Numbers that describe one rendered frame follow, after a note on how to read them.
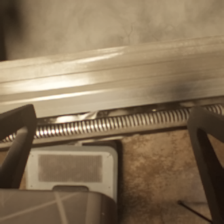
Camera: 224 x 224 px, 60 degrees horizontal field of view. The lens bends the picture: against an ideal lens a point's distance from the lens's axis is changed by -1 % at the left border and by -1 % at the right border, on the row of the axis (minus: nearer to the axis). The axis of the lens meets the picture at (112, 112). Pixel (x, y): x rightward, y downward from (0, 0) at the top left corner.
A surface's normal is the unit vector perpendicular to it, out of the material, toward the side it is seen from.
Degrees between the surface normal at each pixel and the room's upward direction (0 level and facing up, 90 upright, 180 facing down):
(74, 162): 0
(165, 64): 0
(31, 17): 8
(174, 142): 0
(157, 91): 36
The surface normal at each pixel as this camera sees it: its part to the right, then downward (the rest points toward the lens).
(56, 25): 0.16, 0.02
